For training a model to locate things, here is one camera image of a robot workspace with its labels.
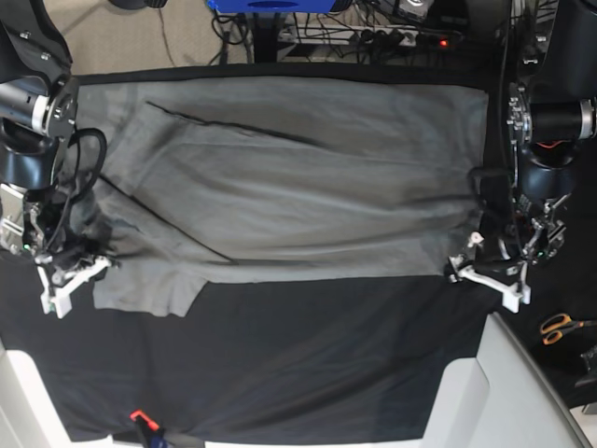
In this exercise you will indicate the grey T-shirt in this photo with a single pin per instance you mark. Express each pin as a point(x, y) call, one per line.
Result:
point(276, 179)

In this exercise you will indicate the blue plastic box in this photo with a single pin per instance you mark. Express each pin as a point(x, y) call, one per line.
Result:
point(271, 6)

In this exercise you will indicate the red clamp front edge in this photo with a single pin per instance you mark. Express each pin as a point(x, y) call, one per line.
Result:
point(141, 418)

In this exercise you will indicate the white chair back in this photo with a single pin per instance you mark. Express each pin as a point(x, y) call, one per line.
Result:
point(499, 398)

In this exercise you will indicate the orange handled scissors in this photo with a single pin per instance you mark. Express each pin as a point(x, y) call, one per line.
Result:
point(559, 325)

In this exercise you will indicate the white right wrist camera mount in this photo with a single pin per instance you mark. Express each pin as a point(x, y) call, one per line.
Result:
point(59, 285)

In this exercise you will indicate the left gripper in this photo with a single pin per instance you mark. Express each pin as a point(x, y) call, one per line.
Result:
point(532, 237)

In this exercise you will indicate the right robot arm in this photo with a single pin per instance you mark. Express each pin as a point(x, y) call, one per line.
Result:
point(48, 164)

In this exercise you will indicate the black metal stand post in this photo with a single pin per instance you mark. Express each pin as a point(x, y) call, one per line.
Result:
point(265, 28)

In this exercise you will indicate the black table cloth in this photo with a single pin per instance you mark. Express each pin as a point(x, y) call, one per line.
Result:
point(313, 362)

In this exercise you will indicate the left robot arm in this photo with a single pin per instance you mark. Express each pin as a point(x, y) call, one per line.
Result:
point(547, 111)

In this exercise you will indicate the white chair part left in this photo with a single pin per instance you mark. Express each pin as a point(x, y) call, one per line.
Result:
point(28, 416)

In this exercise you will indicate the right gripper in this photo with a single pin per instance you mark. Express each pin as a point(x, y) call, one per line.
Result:
point(35, 225)

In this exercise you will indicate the black object right edge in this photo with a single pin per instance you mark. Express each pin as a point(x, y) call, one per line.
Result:
point(589, 360)

